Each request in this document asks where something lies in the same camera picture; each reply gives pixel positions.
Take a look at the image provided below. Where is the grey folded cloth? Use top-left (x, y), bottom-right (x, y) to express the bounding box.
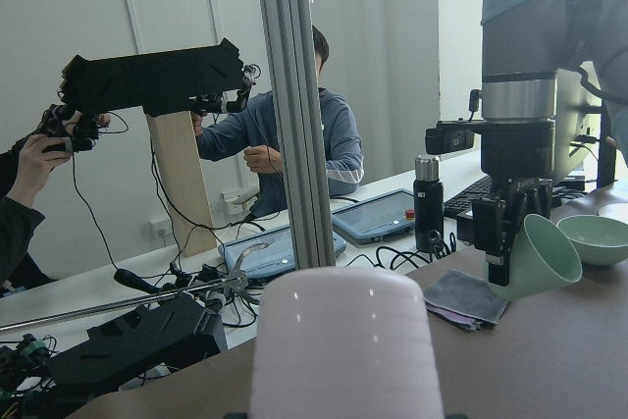
top-left (423, 269), bottom-right (509, 332)

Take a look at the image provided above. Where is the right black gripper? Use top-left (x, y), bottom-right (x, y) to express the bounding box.
top-left (472, 178), bottom-right (553, 287)

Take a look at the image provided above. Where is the blue teach pendant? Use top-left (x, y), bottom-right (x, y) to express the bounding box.
top-left (332, 188), bottom-right (415, 244)
top-left (217, 224), bottom-right (347, 279)

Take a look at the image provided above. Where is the seated person blue hoodie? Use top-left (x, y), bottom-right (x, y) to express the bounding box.
top-left (190, 25), bottom-right (364, 220)

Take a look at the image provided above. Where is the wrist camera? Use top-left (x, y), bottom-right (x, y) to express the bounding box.
top-left (425, 120), bottom-right (483, 155)

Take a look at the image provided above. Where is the black thermos bottle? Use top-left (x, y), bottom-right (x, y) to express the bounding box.
top-left (413, 154), bottom-right (444, 253)

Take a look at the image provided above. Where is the green bowl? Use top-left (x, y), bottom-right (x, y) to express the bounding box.
top-left (557, 215), bottom-right (627, 266)

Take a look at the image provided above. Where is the pink plastic cup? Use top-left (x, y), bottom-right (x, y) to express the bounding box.
top-left (249, 267), bottom-right (445, 418)

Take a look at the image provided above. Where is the aluminium frame post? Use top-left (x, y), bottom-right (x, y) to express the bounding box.
top-left (260, 0), bottom-right (335, 269)

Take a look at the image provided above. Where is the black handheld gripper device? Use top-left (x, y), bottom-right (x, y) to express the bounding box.
top-left (59, 39), bottom-right (254, 118)

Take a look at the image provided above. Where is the green plastic cup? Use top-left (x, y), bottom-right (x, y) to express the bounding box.
top-left (487, 214), bottom-right (582, 301)

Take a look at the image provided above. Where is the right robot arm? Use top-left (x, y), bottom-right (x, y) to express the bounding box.
top-left (472, 0), bottom-right (627, 299)

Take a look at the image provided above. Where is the black keyboard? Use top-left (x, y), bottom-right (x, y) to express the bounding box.
top-left (444, 176), bottom-right (493, 219)

